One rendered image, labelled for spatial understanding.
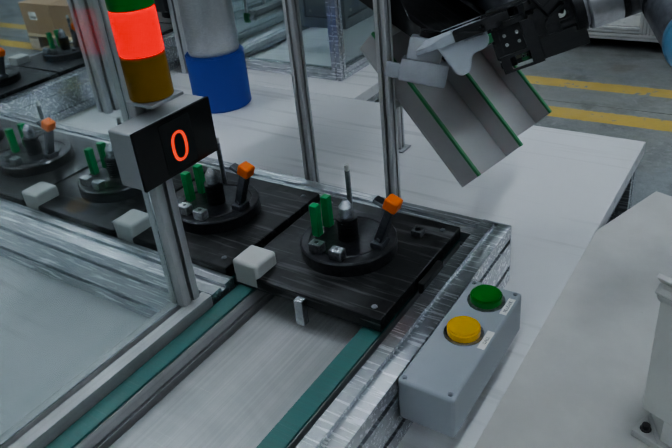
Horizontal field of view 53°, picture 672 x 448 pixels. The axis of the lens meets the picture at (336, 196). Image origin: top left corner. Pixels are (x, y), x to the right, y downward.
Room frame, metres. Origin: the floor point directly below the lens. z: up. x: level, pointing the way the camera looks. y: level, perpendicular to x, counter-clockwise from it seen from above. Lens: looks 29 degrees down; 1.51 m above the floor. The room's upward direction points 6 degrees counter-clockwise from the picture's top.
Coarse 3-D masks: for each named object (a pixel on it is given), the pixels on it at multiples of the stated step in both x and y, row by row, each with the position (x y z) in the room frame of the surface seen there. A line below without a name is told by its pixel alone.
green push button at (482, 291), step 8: (480, 288) 0.70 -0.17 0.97; (488, 288) 0.70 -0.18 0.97; (496, 288) 0.69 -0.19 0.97; (472, 296) 0.69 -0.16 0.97; (480, 296) 0.68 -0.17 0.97; (488, 296) 0.68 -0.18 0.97; (496, 296) 0.68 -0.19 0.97; (480, 304) 0.67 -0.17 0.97; (488, 304) 0.67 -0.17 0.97; (496, 304) 0.67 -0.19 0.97
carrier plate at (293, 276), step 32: (416, 224) 0.87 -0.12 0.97; (448, 224) 0.86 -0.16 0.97; (288, 256) 0.82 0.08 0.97; (416, 256) 0.79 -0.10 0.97; (256, 288) 0.78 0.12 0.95; (288, 288) 0.74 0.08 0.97; (320, 288) 0.74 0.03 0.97; (352, 288) 0.73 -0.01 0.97; (384, 288) 0.72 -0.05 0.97; (416, 288) 0.73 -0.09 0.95; (352, 320) 0.68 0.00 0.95; (384, 320) 0.67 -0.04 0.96
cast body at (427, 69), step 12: (420, 36) 0.89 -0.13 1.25; (432, 36) 0.88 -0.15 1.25; (408, 48) 0.87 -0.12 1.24; (408, 60) 0.87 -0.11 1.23; (420, 60) 0.87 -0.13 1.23; (432, 60) 0.86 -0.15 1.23; (396, 72) 0.89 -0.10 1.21; (408, 72) 0.87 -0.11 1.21; (420, 72) 0.86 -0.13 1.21; (432, 72) 0.86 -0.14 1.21; (444, 72) 0.86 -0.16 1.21; (432, 84) 0.86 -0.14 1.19; (444, 84) 0.85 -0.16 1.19
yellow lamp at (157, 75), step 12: (120, 60) 0.73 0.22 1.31; (132, 60) 0.72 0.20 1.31; (144, 60) 0.72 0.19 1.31; (156, 60) 0.72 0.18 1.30; (132, 72) 0.72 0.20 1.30; (144, 72) 0.72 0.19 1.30; (156, 72) 0.72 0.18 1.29; (168, 72) 0.74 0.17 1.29; (132, 84) 0.72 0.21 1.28; (144, 84) 0.72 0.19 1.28; (156, 84) 0.72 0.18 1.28; (168, 84) 0.73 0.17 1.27; (132, 96) 0.72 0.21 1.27; (144, 96) 0.72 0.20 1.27; (156, 96) 0.72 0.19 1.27; (168, 96) 0.73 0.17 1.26
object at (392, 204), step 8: (376, 200) 0.79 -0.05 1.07; (384, 200) 0.78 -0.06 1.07; (392, 200) 0.77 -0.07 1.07; (400, 200) 0.78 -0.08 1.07; (384, 208) 0.78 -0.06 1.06; (392, 208) 0.77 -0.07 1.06; (384, 216) 0.78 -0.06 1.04; (392, 216) 0.78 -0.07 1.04; (384, 224) 0.78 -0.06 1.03; (376, 232) 0.79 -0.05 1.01; (384, 232) 0.78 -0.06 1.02; (376, 240) 0.79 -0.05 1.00
